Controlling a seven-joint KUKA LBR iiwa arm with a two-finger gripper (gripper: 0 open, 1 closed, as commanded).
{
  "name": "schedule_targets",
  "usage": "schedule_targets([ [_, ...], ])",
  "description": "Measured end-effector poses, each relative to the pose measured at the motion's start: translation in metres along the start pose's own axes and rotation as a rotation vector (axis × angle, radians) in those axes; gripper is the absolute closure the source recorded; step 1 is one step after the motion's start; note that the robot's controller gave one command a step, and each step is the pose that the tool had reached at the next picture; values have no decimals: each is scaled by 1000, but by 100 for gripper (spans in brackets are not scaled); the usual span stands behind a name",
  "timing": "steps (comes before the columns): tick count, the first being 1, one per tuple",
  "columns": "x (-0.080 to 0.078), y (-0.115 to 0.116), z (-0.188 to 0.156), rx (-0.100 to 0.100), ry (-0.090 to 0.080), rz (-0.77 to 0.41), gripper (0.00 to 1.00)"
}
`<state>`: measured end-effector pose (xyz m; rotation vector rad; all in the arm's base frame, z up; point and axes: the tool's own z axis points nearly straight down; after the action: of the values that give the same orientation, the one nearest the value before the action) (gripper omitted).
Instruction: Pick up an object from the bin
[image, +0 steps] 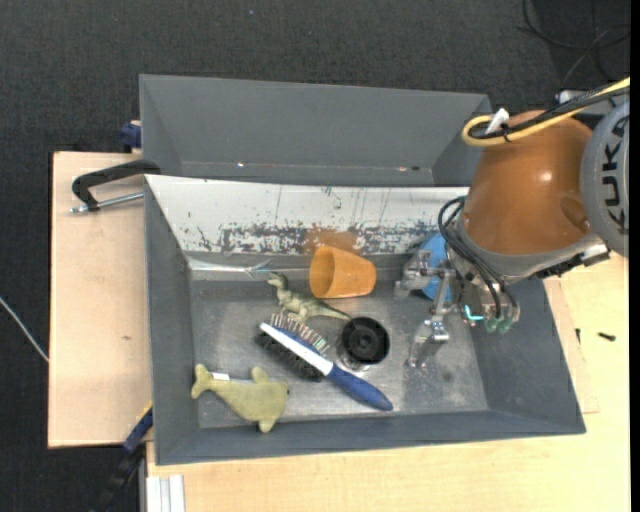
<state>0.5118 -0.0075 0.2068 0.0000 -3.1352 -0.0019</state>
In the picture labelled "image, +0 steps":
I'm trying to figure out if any green plush whale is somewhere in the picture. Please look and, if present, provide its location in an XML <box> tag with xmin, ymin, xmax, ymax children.
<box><xmin>190</xmin><ymin>363</ymin><xmax>291</xmax><ymax>434</ymax></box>

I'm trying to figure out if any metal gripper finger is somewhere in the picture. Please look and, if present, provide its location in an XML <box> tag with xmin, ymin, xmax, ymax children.
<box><xmin>406</xmin><ymin>319</ymin><xmax>451</xmax><ymax>369</ymax></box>
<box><xmin>394</xmin><ymin>250</ymin><xmax>451</xmax><ymax>302</ymax></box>

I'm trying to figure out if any orange plastic cup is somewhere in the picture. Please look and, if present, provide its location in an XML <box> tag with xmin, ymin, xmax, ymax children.
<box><xmin>308</xmin><ymin>244</ymin><xmax>377</xmax><ymax>300</ymax></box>

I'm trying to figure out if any green toy dinosaur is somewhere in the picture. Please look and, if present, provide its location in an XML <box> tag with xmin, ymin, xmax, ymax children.
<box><xmin>267</xmin><ymin>271</ymin><xmax>353</xmax><ymax>323</ymax></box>

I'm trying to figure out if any grey metal bin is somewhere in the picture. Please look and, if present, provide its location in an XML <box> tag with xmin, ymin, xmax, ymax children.
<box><xmin>138</xmin><ymin>73</ymin><xmax>587</xmax><ymax>466</ymax></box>

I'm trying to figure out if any blue round object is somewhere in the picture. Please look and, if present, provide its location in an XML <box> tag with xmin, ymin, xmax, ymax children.
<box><xmin>417</xmin><ymin>232</ymin><xmax>454</xmax><ymax>302</ymax></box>

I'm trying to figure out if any black round lid jar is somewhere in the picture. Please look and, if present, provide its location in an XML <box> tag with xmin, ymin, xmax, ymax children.
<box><xmin>334</xmin><ymin>315</ymin><xmax>392</xmax><ymax>374</ymax></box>

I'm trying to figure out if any blue and white brush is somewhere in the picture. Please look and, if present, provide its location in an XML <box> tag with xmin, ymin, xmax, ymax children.
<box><xmin>254</xmin><ymin>313</ymin><xmax>395</xmax><ymax>413</ymax></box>

